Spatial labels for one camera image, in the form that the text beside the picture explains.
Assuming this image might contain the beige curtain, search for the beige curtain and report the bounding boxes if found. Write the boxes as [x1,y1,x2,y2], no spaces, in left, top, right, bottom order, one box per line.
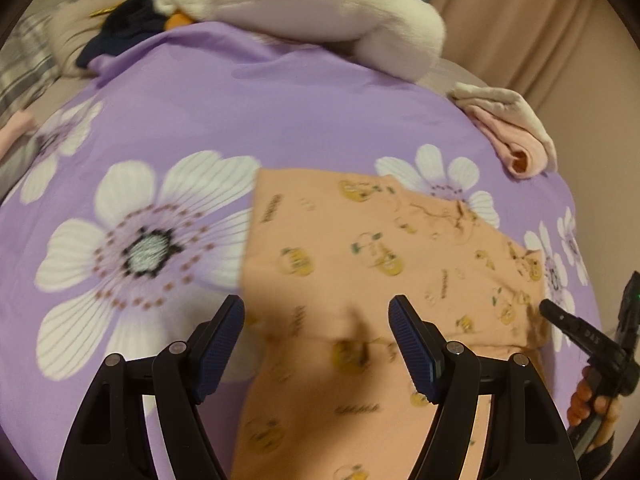
[430,0,640,241]

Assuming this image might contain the light pink cloth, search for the light pink cloth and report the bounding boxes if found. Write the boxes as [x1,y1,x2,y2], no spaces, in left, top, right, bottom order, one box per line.
[0,110,36,156]

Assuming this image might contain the white plush toy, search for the white plush toy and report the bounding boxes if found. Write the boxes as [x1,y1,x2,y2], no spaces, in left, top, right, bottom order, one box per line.
[152,0,447,82]

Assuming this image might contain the grey plaid cloth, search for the grey plaid cloth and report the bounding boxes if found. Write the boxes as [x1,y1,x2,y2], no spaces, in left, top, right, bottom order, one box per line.
[0,12,61,121]

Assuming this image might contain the beige pillow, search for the beige pillow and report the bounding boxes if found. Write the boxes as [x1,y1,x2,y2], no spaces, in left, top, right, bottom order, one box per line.
[50,0,151,78]

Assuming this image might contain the pink folded cloth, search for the pink folded cloth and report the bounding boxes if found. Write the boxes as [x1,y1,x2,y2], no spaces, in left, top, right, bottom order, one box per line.
[470,105,548,180]

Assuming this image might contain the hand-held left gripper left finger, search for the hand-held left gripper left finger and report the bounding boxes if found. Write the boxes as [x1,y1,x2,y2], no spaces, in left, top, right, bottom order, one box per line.
[56,294,246,480]

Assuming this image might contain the beige folded cloth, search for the beige folded cloth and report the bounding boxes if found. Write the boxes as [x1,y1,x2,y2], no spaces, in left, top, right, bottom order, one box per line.
[446,84,558,171]

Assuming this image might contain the dark navy cloth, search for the dark navy cloth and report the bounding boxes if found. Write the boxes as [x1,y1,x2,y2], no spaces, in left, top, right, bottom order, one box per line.
[75,0,173,68]

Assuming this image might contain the purple floral bedsheet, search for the purple floral bedsheet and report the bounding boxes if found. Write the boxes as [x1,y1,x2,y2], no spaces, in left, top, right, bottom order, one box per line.
[0,20,606,480]

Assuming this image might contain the person's right hand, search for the person's right hand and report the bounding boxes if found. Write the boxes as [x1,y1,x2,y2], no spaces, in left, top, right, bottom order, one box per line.
[567,365,621,456]

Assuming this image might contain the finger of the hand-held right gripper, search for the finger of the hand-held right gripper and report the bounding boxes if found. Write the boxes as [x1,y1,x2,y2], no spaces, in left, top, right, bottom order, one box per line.
[539,300,608,358]

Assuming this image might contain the person's right forearm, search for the person's right forearm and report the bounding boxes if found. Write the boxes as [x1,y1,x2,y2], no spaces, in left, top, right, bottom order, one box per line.
[580,440,616,480]

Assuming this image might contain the orange cartoon print garment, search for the orange cartoon print garment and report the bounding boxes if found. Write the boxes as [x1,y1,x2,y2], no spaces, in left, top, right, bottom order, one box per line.
[231,167,551,480]

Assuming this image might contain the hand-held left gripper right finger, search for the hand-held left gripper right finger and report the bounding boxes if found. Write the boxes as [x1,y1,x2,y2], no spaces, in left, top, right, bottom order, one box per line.
[388,295,583,480]

